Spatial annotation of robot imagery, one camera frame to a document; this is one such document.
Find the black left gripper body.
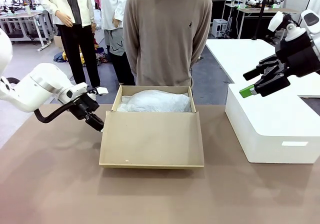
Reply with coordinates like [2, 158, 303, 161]
[68, 93, 101, 121]

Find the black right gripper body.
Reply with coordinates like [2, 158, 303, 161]
[274, 32, 320, 78]

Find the white tissue paper sheet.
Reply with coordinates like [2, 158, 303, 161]
[117, 88, 193, 114]

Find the cardboard shoe box base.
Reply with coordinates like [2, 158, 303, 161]
[111, 84, 197, 115]

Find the large white plastic box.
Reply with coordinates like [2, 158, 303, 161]
[224, 82, 320, 164]

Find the small background cardboard box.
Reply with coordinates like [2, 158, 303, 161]
[53, 34, 65, 50]

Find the white side table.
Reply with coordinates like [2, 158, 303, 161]
[204, 38, 320, 97]

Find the black vertical pole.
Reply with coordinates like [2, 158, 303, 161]
[251, 0, 272, 41]

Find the colourful clothes pile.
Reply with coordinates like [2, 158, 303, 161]
[53, 37, 112, 67]

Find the background table with robots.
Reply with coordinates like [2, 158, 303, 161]
[236, 7, 302, 40]

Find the white label sticker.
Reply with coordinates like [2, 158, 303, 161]
[281, 141, 309, 147]

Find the mannequin in white shirt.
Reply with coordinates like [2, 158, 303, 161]
[98, 0, 137, 86]

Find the mannequin in cream jacket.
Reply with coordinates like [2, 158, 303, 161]
[37, 0, 102, 90]

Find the person in beige sweater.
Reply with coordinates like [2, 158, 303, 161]
[123, 0, 213, 87]

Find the background metal work table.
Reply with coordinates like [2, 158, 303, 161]
[0, 8, 53, 52]

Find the white round camera mount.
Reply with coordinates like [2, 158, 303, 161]
[284, 23, 307, 42]

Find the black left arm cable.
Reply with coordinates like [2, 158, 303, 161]
[6, 77, 77, 124]

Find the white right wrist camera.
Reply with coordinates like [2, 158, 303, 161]
[267, 10, 285, 32]

